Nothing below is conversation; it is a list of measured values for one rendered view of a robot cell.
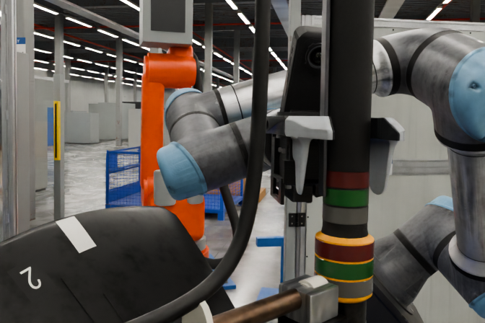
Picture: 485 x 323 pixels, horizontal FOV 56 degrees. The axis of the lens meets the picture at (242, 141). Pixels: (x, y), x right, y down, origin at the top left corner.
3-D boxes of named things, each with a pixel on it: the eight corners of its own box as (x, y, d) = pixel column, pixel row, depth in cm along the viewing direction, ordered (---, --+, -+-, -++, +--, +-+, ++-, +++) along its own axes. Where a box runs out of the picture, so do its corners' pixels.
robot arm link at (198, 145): (167, 171, 67) (237, 146, 68) (177, 217, 58) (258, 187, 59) (149, 127, 63) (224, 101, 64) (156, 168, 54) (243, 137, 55)
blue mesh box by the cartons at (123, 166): (103, 214, 692) (103, 149, 687) (138, 199, 817) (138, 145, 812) (159, 217, 676) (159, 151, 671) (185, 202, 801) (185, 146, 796)
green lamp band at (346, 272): (350, 285, 31) (351, 267, 31) (302, 269, 34) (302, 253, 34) (385, 272, 34) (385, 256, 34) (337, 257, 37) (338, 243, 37)
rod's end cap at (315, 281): (315, 285, 31) (333, 278, 32) (293, 277, 32) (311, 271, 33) (315, 314, 31) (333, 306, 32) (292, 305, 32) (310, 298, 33)
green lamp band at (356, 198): (351, 209, 32) (351, 192, 32) (313, 202, 34) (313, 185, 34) (377, 203, 34) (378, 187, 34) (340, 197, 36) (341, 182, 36)
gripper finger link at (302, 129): (332, 207, 30) (317, 186, 39) (335, 116, 29) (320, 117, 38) (284, 205, 30) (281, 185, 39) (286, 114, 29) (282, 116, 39)
